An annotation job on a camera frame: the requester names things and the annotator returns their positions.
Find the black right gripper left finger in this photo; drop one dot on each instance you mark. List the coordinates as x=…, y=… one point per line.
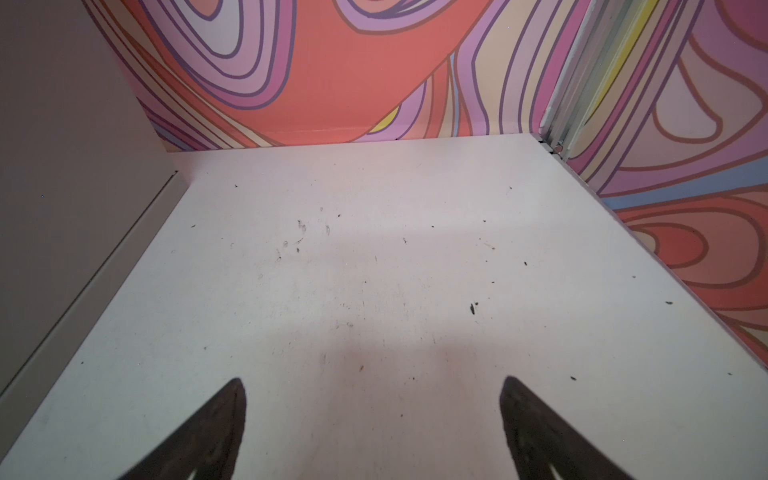
x=205, y=446

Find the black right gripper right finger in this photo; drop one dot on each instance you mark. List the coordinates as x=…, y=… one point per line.
x=543, y=445

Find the grey metal cabinet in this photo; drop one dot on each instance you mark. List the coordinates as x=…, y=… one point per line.
x=85, y=186

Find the aluminium frame post right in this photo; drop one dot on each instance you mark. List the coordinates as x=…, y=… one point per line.
x=602, y=44

